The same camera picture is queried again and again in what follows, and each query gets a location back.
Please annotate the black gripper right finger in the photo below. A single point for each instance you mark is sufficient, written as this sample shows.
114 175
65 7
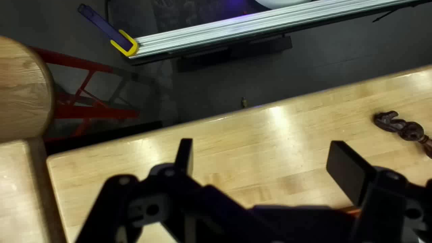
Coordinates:
349 171

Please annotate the aluminium extrusion rail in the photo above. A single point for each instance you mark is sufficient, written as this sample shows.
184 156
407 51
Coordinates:
252 25

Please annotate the dark brown chess piece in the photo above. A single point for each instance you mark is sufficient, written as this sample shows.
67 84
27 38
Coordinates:
400 128

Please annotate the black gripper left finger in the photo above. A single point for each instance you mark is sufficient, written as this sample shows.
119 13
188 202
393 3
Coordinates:
184 156

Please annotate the blue clamp with yellow jaw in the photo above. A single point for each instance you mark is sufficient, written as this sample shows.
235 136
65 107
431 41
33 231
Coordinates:
122 42

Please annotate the red metal frame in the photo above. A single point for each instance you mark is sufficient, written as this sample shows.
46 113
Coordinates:
90 111

